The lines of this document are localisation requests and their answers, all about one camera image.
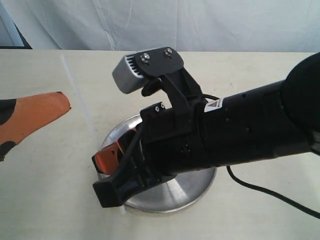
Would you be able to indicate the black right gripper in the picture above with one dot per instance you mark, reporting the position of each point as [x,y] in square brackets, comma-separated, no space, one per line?
[171,143]

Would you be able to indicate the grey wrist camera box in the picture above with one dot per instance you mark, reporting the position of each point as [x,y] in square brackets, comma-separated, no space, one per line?
[127,76]

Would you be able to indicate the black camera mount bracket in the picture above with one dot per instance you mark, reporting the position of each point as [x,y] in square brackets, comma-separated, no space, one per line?
[163,68]

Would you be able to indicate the round stainless steel plate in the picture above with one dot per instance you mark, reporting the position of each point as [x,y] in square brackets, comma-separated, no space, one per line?
[173,195]

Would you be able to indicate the white backdrop cloth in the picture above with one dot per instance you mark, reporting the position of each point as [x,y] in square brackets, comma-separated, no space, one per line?
[185,25]

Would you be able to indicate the dark frame at left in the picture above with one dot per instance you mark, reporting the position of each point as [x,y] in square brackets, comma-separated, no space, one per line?
[10,36]

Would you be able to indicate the thin translucent glow stick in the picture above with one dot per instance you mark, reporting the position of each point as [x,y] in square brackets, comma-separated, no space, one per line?
[96,115]

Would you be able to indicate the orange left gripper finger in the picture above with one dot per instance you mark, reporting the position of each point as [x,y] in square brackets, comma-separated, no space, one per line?
[20,117]

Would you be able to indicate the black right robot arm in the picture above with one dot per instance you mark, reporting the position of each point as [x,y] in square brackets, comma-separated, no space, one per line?
[275,120]

